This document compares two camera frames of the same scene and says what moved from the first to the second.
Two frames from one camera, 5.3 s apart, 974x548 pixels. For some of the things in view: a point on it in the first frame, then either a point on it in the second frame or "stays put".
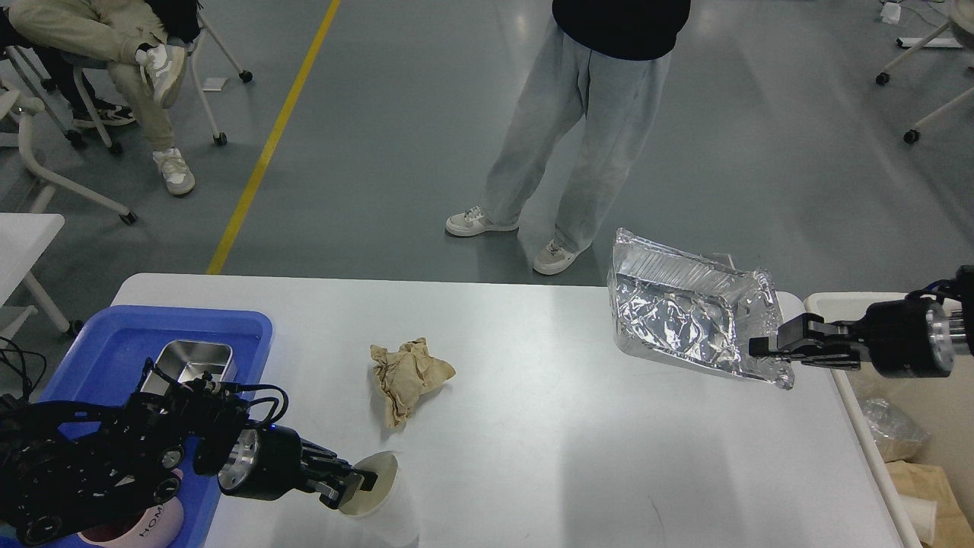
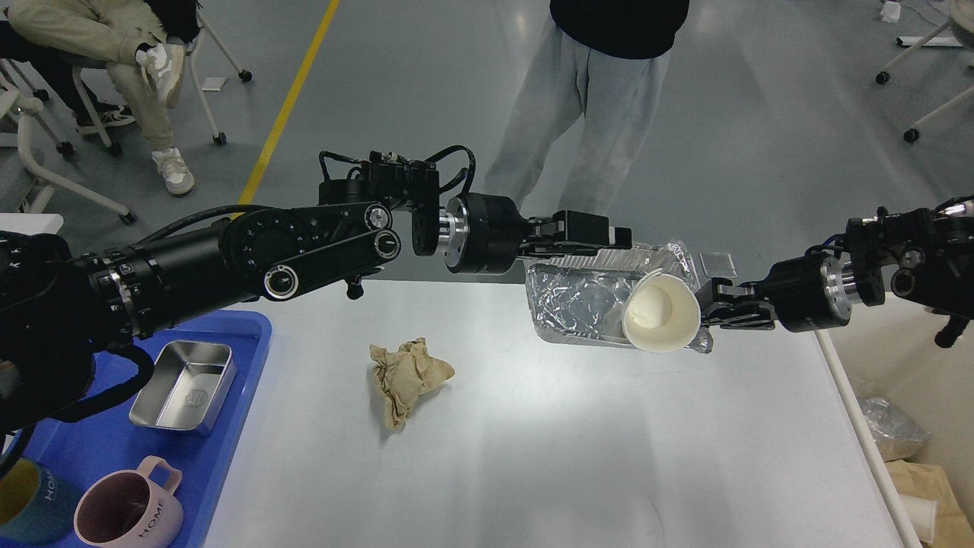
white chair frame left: x=11 y=102 stays put
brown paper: x=403 y=375 stays put
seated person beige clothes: x=117 y=57 stays put
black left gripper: x=265 y=462 to x=483 y=234
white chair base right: x=962 y=15 stays put
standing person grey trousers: x=619 y=97 stays put
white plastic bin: x=943 y=405 stays put
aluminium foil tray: x=692 y=310 to x=579 y=299
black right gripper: x=908 y=339 to x=809 y=293
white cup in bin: x=923 y=514 stays put
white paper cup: x=387 y=517 to x=661 y=312
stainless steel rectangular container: x=181 y=361 stays put
